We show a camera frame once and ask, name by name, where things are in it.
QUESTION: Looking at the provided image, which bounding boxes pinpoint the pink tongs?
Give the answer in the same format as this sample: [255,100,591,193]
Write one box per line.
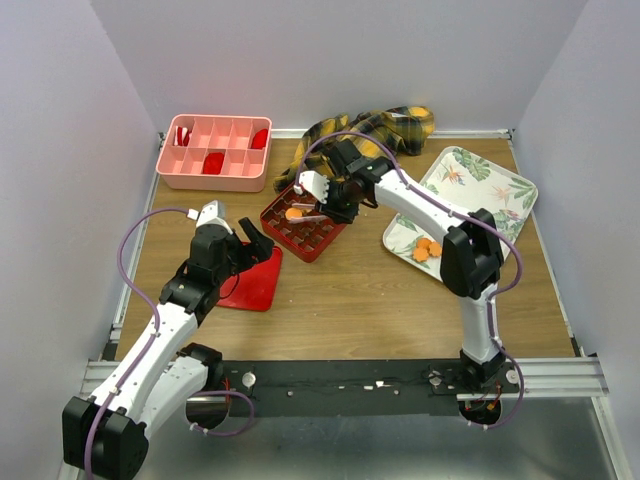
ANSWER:
[288,202,328,224]

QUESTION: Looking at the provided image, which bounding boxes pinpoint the orange round cookie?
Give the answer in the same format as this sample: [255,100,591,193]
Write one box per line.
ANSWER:
[416,237,431,249]
[285,207,304,222]

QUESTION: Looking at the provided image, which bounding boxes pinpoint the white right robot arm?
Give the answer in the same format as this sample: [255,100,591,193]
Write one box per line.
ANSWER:
[296,140,508,392]

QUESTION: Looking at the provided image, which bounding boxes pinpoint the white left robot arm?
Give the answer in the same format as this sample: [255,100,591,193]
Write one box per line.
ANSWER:
[62,217,274,479]

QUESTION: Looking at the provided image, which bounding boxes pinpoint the red box lid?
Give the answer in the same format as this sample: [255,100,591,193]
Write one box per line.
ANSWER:
[217,246,283,312]

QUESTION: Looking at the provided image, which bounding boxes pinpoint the red cookie box with tray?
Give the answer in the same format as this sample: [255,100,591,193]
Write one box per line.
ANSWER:
[260,185,346,263]

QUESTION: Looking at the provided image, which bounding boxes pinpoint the yellow plaid shirt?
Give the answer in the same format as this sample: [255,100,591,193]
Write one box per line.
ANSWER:
[273,106,435,193]

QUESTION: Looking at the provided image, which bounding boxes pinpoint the orange flower cookie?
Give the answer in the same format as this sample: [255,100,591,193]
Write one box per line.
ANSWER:
[412,247,430,263]
[428,242,442,257]

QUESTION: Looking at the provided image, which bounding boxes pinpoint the red item lower compartment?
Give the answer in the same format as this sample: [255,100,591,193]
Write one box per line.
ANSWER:
[202,151,225,175]

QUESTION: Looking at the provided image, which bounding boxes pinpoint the red item compartment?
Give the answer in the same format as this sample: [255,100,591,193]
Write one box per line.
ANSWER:
[202,151,225,175]
[250,128,269,150]

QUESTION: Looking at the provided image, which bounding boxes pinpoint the red item upper compartment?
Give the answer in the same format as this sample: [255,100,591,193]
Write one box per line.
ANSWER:
[250,128,269,150]

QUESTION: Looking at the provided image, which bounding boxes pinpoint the pink divided organizer box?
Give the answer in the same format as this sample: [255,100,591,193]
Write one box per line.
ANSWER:
[156,114,272,193]

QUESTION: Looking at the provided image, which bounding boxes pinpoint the floral serving tray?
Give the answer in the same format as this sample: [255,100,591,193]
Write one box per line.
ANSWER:
[382,146,538,279]

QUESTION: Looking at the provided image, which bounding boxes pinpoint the red white striped item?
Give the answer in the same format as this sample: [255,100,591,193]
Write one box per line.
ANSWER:
[173,126,192,147]

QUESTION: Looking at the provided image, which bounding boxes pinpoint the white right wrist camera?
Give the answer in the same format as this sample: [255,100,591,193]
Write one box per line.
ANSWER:
[294,170,330,204]

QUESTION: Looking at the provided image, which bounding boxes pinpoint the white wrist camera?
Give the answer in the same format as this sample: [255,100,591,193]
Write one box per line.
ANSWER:
[187,200,231,232]
[294,170,330,204]

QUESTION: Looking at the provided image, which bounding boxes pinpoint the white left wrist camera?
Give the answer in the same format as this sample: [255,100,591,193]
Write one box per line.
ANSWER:
[187,200,231,232]

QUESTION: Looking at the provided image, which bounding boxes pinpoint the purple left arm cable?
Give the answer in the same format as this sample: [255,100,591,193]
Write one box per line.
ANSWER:
[82,206,201,474]

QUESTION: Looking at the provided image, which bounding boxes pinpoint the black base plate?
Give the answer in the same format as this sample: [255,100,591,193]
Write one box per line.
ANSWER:
[222,359,519,418]

